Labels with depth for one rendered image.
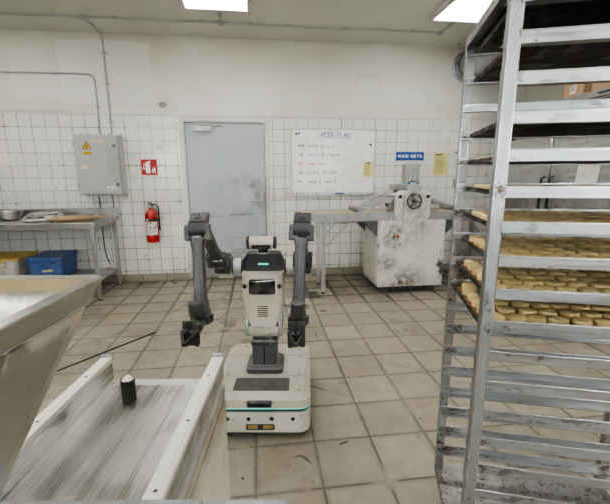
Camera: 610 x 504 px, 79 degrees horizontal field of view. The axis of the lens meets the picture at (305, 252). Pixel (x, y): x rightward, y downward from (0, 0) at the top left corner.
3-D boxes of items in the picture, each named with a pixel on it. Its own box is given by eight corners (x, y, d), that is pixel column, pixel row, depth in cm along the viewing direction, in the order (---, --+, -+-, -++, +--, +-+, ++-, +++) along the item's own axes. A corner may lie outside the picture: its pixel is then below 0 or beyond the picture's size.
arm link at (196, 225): (210, 204, 165) (187, 206, 165) (207, 229, 158) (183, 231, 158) (229, 257, 203) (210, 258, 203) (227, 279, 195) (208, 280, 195)
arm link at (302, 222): (314, 206, 164) (291, 205, 165) (313, 231, 157) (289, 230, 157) (312, 258, 202) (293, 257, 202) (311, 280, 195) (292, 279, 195)
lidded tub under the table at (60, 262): (26, 281, 414) (22, 258, 408) (47, 271, 459) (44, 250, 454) (63, 279, 419) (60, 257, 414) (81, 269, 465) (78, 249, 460)
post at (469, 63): (434, 471, 160) (467, 37, 126) (433, 466, 163) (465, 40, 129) (442, 472, 159) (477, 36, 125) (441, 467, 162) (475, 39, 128)
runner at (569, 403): (442, 396, 150) (442, 389, 149) (440, 392, 152) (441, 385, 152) (624, 414, 138) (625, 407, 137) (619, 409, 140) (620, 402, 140)
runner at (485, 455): (437, 454, 155) (438, 448, 154) (436, 449, 158) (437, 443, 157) (612, 477, 143) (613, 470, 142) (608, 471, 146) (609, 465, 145)
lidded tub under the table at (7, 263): (-19, 283, 409) (-23, 259, 404) (9, 272, 454) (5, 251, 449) (19, 281, 413) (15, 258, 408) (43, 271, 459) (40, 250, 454)
